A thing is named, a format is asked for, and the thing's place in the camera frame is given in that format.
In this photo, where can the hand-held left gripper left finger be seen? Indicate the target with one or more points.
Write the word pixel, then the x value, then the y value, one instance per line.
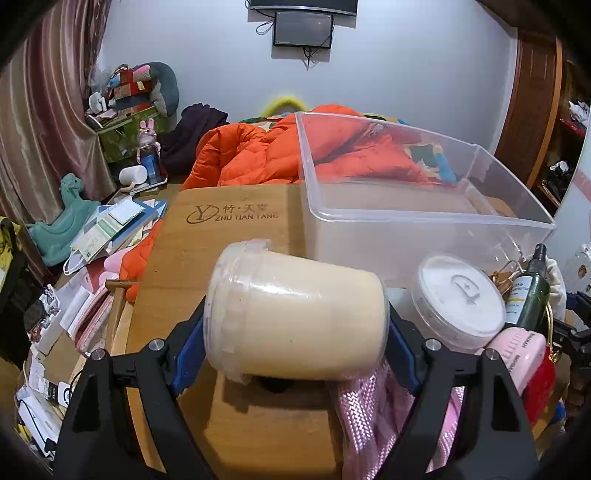
pixel 189 344

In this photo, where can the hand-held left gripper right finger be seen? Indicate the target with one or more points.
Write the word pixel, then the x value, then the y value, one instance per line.
pixel 400 348

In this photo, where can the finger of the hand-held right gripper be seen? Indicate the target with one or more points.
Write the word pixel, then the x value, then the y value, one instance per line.
pixel 577 341

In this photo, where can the red fabric pouch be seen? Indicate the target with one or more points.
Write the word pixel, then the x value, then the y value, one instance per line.
pixel 540 392

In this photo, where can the white round lidded container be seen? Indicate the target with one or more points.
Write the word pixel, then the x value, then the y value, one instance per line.
pixel 457 300

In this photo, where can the gold ornament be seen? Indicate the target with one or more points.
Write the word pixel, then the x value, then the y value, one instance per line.
pixel 503 279

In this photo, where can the clear plastic storage bin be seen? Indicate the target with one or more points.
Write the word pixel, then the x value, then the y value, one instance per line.
pixel 415 240

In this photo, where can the beige plastic jar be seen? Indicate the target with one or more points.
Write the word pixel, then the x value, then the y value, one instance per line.
pixel 295 314

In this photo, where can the wooden desktop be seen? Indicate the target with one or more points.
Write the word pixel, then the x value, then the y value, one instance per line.
pixel 184 263

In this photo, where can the pink handheld device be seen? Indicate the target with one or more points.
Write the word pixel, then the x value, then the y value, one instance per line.
pixel 517 355

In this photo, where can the green spray bottle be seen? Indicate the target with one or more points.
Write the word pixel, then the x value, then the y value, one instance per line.
pixel 531 295

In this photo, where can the white cabinet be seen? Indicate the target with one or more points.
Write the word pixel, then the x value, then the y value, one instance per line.
pixel 575 212

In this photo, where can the pile of boxes and papers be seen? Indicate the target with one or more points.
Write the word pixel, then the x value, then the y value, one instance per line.
pixel 55 332

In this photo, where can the teal rocking horse toy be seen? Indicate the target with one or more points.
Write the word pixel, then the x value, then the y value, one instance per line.
pixel 64 221

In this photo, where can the white cup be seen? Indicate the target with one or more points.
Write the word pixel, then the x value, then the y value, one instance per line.
pixel 133 175

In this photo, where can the bunny topped drink bottle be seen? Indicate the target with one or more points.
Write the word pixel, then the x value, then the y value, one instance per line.
pixel 148 159

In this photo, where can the colourful printed bedding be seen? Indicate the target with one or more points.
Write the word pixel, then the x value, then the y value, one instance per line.
pixel 438 161

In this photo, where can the orange down jacket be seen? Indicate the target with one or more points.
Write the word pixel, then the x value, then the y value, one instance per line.
pixel 249 157

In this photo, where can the yellow cloth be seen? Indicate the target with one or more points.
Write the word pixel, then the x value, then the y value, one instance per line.
pixel 7 244

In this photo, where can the dark purple cloth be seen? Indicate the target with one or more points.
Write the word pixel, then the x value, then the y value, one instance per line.
pixel 194 134

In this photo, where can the green cardboard box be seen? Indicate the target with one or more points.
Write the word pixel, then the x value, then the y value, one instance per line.
pixel 120 138

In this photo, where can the brown wooden wardrobe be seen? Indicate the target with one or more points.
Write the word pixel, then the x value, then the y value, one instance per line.
pixel 531 101

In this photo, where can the grey plush toy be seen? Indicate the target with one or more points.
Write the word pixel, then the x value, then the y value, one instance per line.
pixel 166 85

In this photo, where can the patchwork plush toy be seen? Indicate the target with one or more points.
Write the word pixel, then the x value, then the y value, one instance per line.
pixel 127 81

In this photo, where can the pink striped curtain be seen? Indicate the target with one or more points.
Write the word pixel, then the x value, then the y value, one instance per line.
pixel 41 101

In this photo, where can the small black wall screen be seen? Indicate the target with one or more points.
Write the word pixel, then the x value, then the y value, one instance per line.
pixel 302 28

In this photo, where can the black wall television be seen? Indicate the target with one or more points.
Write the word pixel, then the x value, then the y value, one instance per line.
pixel 304 5

